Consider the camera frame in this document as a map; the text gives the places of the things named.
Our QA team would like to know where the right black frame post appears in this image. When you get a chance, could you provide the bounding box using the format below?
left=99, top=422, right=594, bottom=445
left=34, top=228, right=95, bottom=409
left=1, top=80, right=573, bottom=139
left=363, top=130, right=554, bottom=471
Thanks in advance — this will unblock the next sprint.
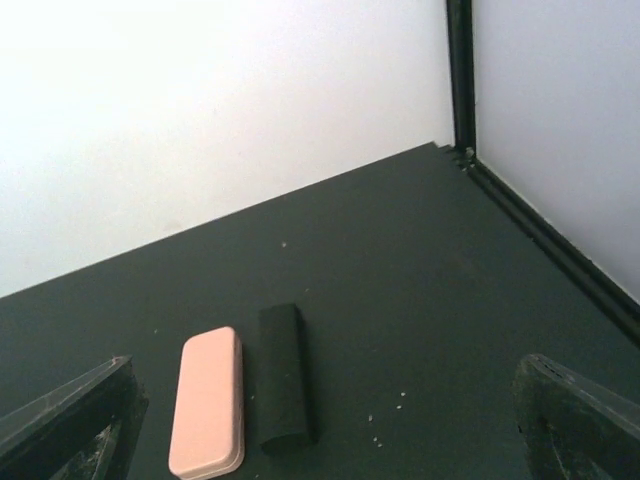
left=446, top=0, right=477, bottom=158

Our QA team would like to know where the black glasses case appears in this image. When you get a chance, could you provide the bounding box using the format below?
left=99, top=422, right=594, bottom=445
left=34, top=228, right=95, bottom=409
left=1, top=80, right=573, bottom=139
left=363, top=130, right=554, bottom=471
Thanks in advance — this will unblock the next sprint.
left=256, top=303, right=317, bottom=456

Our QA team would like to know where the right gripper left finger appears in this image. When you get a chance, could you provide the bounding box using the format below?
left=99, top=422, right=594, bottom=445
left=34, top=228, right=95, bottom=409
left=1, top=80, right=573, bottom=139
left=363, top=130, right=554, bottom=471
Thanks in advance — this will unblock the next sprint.
left=1, top=356, right=149, bottom=479

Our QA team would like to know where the pink glasses case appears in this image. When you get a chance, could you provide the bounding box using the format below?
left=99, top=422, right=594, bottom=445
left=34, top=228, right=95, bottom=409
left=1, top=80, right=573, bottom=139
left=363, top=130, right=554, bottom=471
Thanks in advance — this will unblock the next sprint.
left=168, top=326, right=245, bottom=479

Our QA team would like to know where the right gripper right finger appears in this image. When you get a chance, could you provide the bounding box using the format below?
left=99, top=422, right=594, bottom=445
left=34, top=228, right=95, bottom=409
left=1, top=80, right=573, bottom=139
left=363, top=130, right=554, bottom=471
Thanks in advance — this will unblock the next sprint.
left=512, top=354, right=639, bottom=479

